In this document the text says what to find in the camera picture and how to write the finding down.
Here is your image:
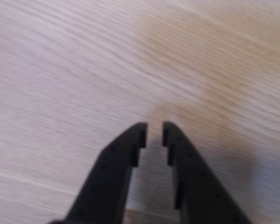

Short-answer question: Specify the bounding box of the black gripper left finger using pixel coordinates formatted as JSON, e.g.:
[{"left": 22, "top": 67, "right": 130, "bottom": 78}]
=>
[{"left": 48, "top": 122, "right": 148, "bottom": 224}]

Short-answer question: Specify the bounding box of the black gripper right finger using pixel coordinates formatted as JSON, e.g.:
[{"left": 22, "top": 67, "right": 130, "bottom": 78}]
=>
[{"left": 162, "top": 120, "right": 253, "bottom": 224}]

